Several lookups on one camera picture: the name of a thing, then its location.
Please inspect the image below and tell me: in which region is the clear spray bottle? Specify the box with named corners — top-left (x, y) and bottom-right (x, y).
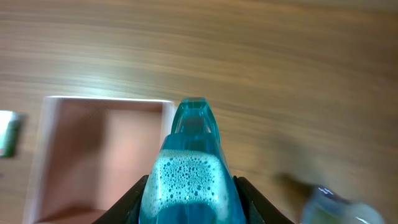
top-left (300, 185), bottom-right (385, 224)

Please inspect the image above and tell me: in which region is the white pink-lined box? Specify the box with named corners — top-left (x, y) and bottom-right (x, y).
top-left (23, 96), bottom-right (175, 223)

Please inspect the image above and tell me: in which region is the teal mouthwash bottle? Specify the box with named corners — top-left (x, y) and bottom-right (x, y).
top-left (139, 98), bottom-right (246, 224)

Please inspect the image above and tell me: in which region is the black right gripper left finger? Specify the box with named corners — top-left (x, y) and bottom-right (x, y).
top-left (93, 175), bottom-right (149, 224)

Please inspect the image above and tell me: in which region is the green soap box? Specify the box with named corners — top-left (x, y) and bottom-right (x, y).
top-left (1, 110), bottom-right (25, 157)

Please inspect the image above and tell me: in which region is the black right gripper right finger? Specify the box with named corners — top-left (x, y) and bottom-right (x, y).
top-left (233, 176), bottom-right (294, 224)

